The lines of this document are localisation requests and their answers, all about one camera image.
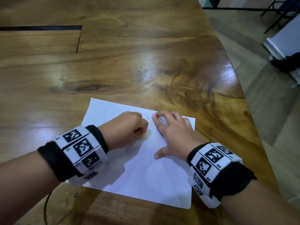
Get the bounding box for person's right hand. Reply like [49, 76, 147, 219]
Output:
[152, 110, 206, 162]

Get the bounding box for person's left hand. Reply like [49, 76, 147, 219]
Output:
[97, 111, 149, 152]

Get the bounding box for white paper sheet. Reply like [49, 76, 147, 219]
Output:
[81, 98, 196, 209]

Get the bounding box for person's left forearm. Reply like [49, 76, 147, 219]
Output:
[0, 151, 62, 225]

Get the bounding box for person's right forearm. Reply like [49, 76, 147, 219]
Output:
[220, 180, 300, 225]

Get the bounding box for right wrist marker tracker band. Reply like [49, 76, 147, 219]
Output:
[187, 142, 257, 209]

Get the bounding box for wrist marker tracker band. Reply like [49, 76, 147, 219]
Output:
[187, 142, 257, 209]
[37, 125, 109, 186]

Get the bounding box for left wrist marker tracker band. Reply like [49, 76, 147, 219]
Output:
[37, 125, 109, 186]

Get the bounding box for black bag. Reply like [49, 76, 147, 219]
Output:
[270, 52, 300, 73]

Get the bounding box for white cabinet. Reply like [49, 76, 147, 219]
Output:
[262, 14, 300, 88]

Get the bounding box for black cable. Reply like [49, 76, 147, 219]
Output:
[43, 190, 53, 225]

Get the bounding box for black metal folding frame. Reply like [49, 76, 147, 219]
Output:
[203, 0, 300, 34]

